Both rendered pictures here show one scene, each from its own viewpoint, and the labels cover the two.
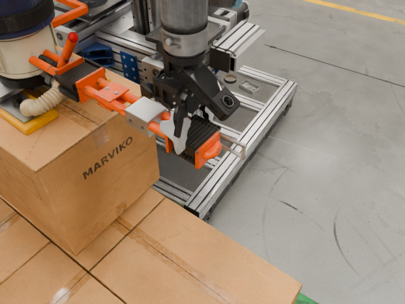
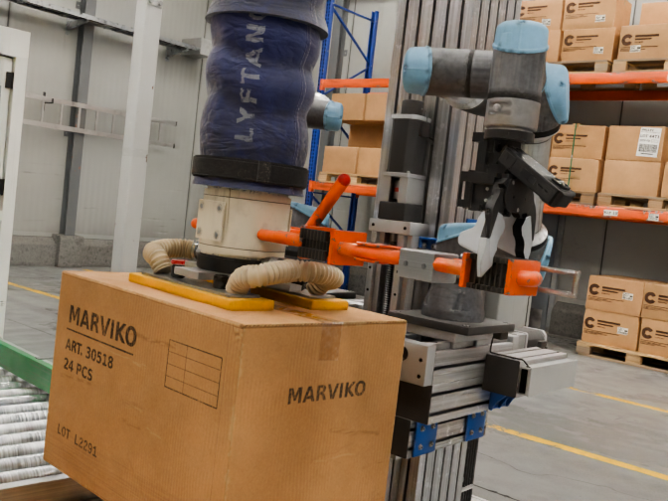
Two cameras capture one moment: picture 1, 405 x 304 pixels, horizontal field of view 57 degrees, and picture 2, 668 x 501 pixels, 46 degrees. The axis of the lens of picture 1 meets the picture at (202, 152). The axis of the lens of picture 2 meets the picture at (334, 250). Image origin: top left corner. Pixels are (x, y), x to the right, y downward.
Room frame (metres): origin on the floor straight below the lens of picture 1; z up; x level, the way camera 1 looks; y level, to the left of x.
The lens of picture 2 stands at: (-0.60, 0.10, 1.27)
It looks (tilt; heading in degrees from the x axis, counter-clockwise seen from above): 3 degrees down; 8
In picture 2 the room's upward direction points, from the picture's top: 6 degrees clockwise
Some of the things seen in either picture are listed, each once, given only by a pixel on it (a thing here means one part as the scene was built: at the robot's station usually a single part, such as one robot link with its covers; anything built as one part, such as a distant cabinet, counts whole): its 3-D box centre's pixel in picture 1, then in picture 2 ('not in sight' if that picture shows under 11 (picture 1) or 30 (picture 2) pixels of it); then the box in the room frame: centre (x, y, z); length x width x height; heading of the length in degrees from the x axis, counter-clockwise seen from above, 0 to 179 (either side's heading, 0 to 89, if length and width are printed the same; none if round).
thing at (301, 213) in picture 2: not in sight; (305, 227); (1.57, 0.49, 1.20); 0.13 x 0.12 x 0.14; 102
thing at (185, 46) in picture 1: (183, 37); (510, 117); (0.56, 0.03, 1.42); 0.08 x 0.08 x 0.05
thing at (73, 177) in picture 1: (49, 134); (216, 393); (0.91, 0.51, 0.87); 0.60 x 0.40 x 0.40; 54
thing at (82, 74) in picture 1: (81, 79); (332, 246); (0.76, 0.29, 1.20); 0.10 x 0.08 x 0.06; 143
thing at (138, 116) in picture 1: (146, 116); (427, 265); (0.63, 0.12, 1.19); 0.07 x 0.07 x 0.04; 53
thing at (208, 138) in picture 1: (192, 142); (499, 273); (0.54, 0.02, 1.20); 0.08 x 0.07 x 0.05; 53
